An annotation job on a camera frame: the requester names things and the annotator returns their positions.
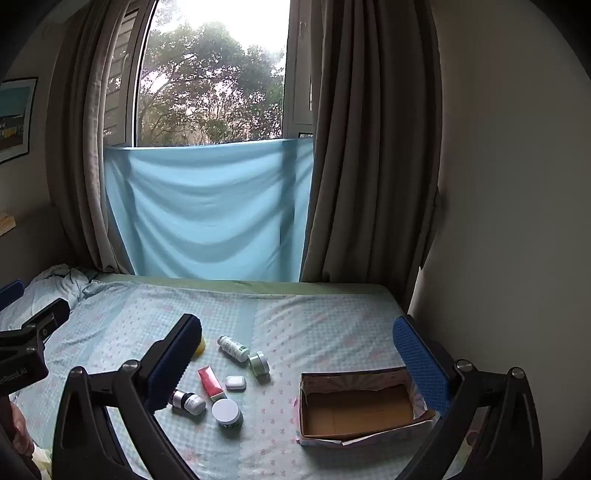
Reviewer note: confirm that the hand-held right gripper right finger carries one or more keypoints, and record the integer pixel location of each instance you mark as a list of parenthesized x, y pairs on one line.
[(420, 364)]

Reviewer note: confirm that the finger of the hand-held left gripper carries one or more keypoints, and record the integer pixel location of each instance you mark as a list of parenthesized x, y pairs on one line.
[(44, 318), (10, 294)]

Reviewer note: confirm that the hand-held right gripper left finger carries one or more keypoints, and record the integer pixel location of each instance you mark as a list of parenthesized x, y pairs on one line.
[(168, 369)]

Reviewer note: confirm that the yellow tape roll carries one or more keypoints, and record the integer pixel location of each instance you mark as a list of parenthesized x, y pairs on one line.
[(200, 347)]

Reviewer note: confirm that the white bottle dark cap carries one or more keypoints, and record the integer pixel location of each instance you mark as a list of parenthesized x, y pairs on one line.
[(189, 402)]

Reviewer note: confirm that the red tube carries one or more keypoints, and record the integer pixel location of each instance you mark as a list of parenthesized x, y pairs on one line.
[(211, 383)]

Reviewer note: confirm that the white earbuds case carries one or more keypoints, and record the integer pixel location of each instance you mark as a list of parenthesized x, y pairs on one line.
[(236, 383)]

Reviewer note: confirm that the white bottle green label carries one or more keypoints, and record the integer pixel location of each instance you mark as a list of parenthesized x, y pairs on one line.
[(234, 348)]

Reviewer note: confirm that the white lid jar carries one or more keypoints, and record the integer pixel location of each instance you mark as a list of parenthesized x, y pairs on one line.
[(227, 412)]

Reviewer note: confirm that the cardboard box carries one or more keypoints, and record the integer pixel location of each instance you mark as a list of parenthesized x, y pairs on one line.
[(360, 410)]

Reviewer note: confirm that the green cream jar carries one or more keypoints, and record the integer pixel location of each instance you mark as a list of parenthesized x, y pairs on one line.
[(259, 364)]

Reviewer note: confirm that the person's left hand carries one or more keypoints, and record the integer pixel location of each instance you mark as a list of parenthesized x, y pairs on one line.
[(21, 427)]

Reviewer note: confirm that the crumpled blanket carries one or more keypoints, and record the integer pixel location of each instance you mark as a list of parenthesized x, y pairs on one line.
[(55, 281)]

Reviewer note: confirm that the wooden shelf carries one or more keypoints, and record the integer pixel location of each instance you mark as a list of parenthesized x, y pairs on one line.
[(6, 224)]

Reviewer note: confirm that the checked floral bed sheet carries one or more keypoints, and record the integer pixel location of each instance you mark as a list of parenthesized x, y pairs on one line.
[(304, 332)]

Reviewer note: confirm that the light blue cloth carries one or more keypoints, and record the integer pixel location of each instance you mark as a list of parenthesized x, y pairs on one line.
[(207, 207)]

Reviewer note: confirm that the grey curtain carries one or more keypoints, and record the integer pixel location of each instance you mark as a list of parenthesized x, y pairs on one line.
[(87, 138), (369, 152)]

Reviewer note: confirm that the window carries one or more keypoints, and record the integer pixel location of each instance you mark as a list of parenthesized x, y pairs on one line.
[(212, 74)]

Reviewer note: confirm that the wall poster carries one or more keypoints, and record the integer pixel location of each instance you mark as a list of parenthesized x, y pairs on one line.
[(16, 120)]

